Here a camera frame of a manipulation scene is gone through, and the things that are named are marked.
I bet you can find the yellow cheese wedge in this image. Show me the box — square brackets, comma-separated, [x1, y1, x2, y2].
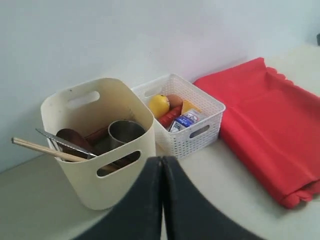
[181, 100, 202, 115]

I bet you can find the yellow lemon with sticker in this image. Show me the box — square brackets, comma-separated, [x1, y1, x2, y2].
[148, 94, 170, 119]

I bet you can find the red scalloped table cloth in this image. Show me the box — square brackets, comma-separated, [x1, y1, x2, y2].
[194, 57, 320, 209]

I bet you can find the white perforated plastic basket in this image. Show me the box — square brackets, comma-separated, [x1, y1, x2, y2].
[131, 74, 226, 159]

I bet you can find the cream plastic storage bin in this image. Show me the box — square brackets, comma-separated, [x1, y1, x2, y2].
[40, 77, 156, 211]

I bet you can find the wooden chopstick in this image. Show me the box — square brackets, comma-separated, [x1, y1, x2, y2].
[11, 137, 86, 163]

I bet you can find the stainless steel cup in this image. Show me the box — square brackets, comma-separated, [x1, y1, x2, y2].
[107, 119, 146, 150]

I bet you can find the red toy sausage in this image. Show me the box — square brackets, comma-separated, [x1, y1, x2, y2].
[158, 105, 182, 128]

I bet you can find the dark wooden spoon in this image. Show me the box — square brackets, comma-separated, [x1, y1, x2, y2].
[56, 128, 95, 153]

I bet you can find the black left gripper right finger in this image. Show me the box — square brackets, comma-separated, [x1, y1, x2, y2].
[161, 156, 259, 240]

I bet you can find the blue white milk carton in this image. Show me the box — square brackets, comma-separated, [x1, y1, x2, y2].
[168, 108, 207, 133]

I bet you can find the stainless steel table knife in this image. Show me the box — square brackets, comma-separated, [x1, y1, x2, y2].
[35, 128, 98, 159]

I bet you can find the brown egg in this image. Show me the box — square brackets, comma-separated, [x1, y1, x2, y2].
[166, 94, 183, 109]

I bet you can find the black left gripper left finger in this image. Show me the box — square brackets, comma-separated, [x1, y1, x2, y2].
[76, 157, 163, 240]

